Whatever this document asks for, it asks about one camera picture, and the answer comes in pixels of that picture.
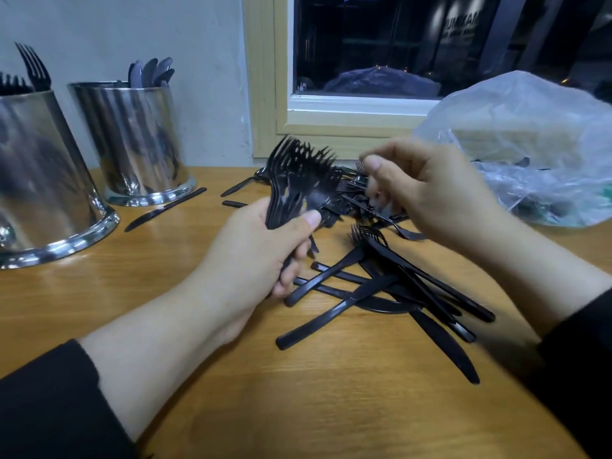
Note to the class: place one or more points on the clear plastic bag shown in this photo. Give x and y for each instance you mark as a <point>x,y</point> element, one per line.
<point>535,129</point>

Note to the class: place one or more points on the black plastic fork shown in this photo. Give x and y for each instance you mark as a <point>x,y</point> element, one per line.
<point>11,84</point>
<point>33,67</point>
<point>323,181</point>
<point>279,177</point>
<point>301,177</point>

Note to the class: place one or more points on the person's left hand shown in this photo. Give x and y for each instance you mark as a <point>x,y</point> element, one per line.
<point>244,267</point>

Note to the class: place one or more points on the person's left forearm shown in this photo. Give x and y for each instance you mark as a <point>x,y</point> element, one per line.
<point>96,377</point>

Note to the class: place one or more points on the person's right hand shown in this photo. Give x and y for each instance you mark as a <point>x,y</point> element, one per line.
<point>440,191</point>

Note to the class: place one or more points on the dark parked car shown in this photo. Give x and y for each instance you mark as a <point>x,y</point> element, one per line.
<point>382,81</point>

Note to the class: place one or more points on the pile of black plastic cutlery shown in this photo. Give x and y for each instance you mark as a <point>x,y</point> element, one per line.
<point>449,351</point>

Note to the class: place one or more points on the bundle of black cutlery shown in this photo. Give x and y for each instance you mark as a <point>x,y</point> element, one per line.
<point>150,71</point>

